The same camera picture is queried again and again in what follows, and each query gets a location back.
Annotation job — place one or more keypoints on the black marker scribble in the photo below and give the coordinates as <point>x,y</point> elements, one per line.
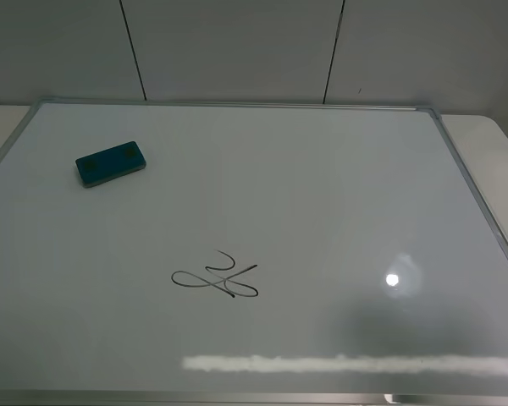
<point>223,278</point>

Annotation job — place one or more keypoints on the white aluminium-framed whiteboard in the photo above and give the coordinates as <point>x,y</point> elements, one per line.
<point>382,273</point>

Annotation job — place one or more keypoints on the teal whiteboard eraser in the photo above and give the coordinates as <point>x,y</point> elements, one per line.
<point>104,166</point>

